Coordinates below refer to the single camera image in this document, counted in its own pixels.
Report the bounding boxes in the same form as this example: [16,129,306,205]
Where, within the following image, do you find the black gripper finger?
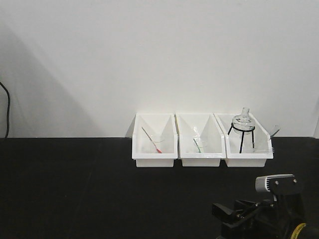
[234,200,259,212]
[212,203,240,220]

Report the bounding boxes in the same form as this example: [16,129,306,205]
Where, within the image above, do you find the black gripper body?
[220,194,306,239]

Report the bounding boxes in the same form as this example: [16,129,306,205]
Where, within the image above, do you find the right white storage bin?
[214,113,273,167]

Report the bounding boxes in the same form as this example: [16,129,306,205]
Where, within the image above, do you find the white storage bin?
[132,113,178,168]
[214,113,273,167]
[176,114,226,167]

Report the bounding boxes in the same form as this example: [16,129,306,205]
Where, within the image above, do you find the middle white storage bin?
[176,114,226,167]

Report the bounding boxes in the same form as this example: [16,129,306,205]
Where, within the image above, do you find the green tipped pipette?
[193,126,201,153]

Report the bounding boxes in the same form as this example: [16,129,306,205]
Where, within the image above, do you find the clear glass flask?
[232,108,255,131]

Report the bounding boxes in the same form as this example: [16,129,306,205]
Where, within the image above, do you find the red tipped pipette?
[141,127,162,153]

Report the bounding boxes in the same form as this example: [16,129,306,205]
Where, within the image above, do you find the left white storage bin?
[132,113,178,168]

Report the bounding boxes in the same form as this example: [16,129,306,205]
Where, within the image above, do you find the black robot arm yellow ring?
[284,219,319,239]

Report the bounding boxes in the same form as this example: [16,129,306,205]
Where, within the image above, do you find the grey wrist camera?
[255,174,304,197]

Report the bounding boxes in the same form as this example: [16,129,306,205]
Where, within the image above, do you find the black wire tripod stand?
[227,123,256,153]

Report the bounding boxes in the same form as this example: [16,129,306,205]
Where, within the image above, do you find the black power cable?
[0,81,11,138]

